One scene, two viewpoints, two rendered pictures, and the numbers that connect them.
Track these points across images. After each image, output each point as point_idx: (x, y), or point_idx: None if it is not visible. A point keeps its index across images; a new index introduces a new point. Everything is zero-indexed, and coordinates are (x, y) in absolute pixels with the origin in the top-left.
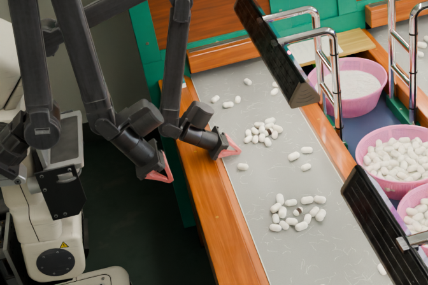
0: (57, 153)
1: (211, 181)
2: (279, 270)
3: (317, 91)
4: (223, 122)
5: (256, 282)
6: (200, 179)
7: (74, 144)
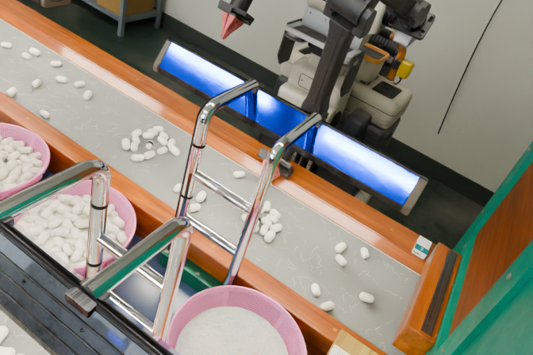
0: (310, 30)
1: (247, 147)
2: (130, 106)
3: (267, 326)
4: (318, 226)
5: (137, 88)
6: (257, 147)
7: (310, 36)
